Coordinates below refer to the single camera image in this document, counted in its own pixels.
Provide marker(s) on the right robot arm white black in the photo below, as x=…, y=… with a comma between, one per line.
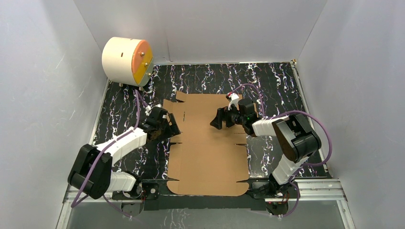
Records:
x=296, y=137

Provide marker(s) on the brown cardboard box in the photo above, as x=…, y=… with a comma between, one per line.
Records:
x=202, y=159

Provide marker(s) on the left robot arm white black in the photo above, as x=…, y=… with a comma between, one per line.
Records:
x=92, y=172

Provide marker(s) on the white cylindrical drum orange face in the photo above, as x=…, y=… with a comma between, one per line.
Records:
x=128, y=61

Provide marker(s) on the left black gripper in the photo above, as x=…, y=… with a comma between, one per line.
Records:
x=167, y=122

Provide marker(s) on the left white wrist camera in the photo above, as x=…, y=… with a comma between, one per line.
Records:
x=156, y=112

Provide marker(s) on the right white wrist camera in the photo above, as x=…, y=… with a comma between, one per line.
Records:
x=233, y=99

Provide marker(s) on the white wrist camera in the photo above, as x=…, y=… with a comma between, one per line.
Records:
x=233, y=99
x=156, y=112

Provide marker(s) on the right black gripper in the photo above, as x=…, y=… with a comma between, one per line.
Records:
x=223, y=114

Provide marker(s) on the aluminium frame rail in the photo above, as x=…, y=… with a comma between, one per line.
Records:
x=313, y=203

